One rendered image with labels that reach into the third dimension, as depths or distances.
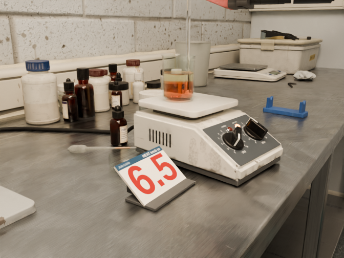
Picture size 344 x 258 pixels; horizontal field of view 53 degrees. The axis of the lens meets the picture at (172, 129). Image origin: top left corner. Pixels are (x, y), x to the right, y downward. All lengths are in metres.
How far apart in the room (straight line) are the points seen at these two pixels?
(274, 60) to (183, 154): 1.18
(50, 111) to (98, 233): 0.44
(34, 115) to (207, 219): 0.49
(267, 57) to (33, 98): 1.13
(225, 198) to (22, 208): 0.23
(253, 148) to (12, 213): 0.31
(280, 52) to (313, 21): 0.42
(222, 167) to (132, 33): 0.81
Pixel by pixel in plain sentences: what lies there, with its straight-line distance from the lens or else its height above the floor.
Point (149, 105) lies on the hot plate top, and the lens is 0.53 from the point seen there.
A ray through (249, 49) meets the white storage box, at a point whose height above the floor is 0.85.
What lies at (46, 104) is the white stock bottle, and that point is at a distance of 0.77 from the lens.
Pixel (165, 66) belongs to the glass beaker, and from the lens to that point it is 0.53.
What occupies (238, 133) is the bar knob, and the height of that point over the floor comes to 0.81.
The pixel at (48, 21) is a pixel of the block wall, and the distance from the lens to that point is 0.98.
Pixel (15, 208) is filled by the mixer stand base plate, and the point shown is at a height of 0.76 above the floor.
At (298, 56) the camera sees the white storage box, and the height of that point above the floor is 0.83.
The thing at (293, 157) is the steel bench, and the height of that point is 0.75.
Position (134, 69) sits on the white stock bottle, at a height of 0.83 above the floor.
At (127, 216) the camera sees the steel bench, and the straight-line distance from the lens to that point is 0.40.
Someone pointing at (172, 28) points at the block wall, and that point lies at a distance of 1.39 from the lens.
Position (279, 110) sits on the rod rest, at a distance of 0.86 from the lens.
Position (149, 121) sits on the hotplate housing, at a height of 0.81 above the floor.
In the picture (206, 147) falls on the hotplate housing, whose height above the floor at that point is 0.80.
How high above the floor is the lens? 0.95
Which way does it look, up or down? 16 degrees down
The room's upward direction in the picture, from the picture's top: straight up
